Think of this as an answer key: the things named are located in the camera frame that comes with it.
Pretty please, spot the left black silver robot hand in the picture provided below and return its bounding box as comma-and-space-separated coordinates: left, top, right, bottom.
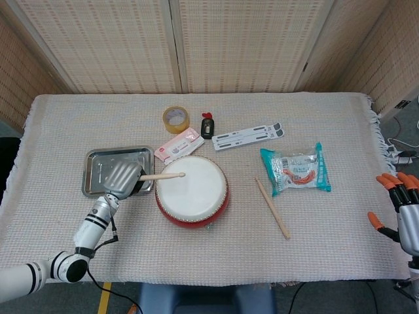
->
103, 162, 153, 200

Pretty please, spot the right orange-tipped robot hand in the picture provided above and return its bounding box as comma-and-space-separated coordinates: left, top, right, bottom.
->
367, 173, 419, 256

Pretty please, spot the wooden drumstick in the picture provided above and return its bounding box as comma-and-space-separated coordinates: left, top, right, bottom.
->
255, 176, 291, 240
139, 171, 187, 182

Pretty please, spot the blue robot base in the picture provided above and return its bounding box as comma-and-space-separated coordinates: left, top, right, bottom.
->
136, 281, 276, 314

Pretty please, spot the silver metal tray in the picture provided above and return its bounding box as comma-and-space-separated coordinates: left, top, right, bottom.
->
81, 145, 155, 199

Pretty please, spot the red drum with white skin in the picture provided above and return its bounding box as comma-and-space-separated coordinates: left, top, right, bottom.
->
155, 156, 231, 230

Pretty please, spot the pink white tissue packet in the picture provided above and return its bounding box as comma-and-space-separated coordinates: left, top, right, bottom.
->
154, 128, 206, 164

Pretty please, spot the white power strip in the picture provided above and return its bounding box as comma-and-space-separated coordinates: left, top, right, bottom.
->
391, 153, 415, 165

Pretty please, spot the clear yellowish tape roll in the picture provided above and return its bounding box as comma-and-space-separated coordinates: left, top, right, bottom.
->
162, 105, 191, 134

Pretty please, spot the small black bottle red cap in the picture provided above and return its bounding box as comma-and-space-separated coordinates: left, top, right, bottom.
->
200, 112, 215, 138

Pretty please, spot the black bulky object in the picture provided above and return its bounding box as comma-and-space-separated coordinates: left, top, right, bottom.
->
0, 137, 22, 203

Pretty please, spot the beige woven table cloth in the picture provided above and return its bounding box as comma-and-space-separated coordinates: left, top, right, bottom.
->
0, 92, 415, 285

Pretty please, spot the teal snack packet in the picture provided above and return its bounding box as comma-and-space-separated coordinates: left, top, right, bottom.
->
260, 142, 332, 198

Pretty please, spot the white folding stand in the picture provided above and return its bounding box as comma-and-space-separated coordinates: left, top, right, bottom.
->
211, 122, 285, 151

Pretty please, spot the bamboo folding screen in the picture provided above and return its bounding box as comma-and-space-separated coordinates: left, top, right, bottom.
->
0, 0, 419, 131

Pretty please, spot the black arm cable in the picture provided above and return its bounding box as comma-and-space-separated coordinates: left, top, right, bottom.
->
87, 215, 143, 314

